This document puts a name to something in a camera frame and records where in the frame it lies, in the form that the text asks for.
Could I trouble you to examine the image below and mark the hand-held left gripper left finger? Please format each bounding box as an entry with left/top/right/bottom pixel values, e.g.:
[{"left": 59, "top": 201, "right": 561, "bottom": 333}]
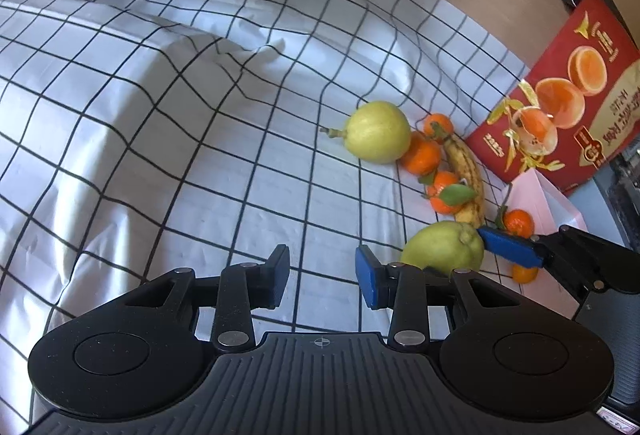
[{"left": 123, "top": 244, "right": 291, "bottom": 355}]

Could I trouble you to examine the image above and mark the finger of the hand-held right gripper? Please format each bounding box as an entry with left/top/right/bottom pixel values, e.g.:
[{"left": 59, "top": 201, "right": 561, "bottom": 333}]
[{"left": 477, "top": 224, "right": 640, "bottom": 297}]

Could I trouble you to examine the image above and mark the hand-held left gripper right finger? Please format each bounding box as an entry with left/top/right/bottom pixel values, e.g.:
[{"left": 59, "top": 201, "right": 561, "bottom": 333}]
[{"left": 354, "top": 245, "right": 522, "bottom": 356}]

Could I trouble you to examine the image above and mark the tangerine with green leaves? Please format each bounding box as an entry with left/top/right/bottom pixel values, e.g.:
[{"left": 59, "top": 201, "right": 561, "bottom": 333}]
[
  {"left": 424, "top": 170, "right": 477, "bottom": 215},
  {"left": 494, "top": 205, "right": 536, "bottom": 239}
]

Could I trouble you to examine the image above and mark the small tangerine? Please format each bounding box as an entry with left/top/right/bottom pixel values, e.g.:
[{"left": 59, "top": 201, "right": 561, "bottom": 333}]
[
  {"left": 400, "top": 132, "right": 443, "bottom": 176},
  {"left": 423, "top": 113, "right": 455, "bottom": 142},
  {"left": 511, "top": 264, "right": 540, "bottom": 285}
]

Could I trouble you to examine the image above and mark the pink cardboard box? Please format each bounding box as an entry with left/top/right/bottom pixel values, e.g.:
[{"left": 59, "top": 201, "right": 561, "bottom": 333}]
[{"left": 501, "top": 170, "right": 589, "bottom": 322}]

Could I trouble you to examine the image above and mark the large yellow-green pear with stem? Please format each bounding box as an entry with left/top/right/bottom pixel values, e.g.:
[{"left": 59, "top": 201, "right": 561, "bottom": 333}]
[{"left": 320, "top": 100, "right": 412, "bottom": 165}]

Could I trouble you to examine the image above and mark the spotted yellow banana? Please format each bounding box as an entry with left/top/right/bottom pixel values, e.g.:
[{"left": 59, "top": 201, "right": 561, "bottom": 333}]
[{"left": 442, "top": 135, "right": 485, "bottom": 226}]

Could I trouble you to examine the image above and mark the grey computer case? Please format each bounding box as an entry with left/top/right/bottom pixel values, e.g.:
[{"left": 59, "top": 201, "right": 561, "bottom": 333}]
[{"left": 569, "top": 135, "right": 640, "bottom": 247}]

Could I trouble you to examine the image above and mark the red printed gift box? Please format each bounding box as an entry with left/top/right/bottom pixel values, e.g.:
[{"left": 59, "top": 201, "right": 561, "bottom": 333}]
[{"left": 466, "top": 0, "right": 640, "bottom": 194}]

